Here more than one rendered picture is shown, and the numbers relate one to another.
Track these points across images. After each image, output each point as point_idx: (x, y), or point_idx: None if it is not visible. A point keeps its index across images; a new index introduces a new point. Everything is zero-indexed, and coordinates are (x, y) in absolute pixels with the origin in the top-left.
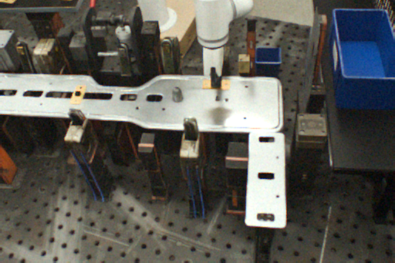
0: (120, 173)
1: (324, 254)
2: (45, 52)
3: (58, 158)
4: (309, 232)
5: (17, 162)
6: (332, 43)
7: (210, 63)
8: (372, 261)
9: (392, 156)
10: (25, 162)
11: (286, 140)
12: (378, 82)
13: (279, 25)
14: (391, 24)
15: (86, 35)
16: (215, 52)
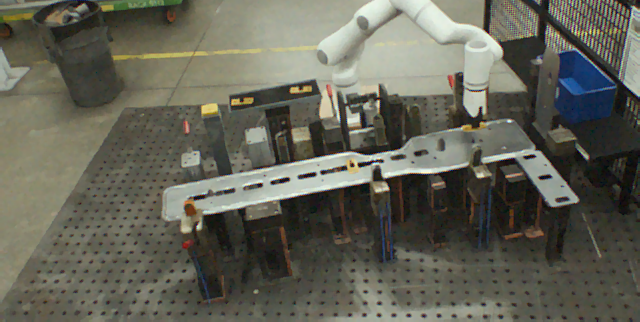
0: (392, 238)
1: (597, 244)
2: (306, 137)
3: (323, 244)
4: (577, 234)
5: None
6: None
7: (479, 103)
8: (634, 238)
9: (627, 142)
10: (291, 256)
11: None
12: (598, 94)
13: None
14: (585, 57)
15: (344, 114)
16: (483, 93)
